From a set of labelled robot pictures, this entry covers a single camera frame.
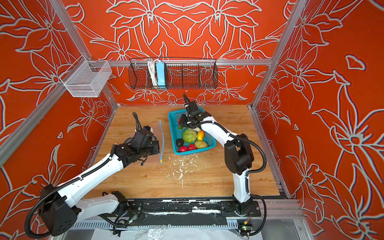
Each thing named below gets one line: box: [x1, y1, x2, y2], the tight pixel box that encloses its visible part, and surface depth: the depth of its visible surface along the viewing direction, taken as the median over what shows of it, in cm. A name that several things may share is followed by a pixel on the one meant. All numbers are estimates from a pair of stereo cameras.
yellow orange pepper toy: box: [197, 130, 205, 141], surface depth 99 cm
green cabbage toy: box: [182, 129, 197, 143], surface depth 94 cm
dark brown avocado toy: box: [176, 138, 185, 147], surface depth 93 cm
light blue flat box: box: [156, 62, 166, 87], surface depth 91 cm
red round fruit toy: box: [188, 143, 197, 151], surface depth 92 cm
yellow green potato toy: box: [194, 140, 208, 149], surface depth 93 cm
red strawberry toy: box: [179, 146, 188, 153], surface depth 92 cm
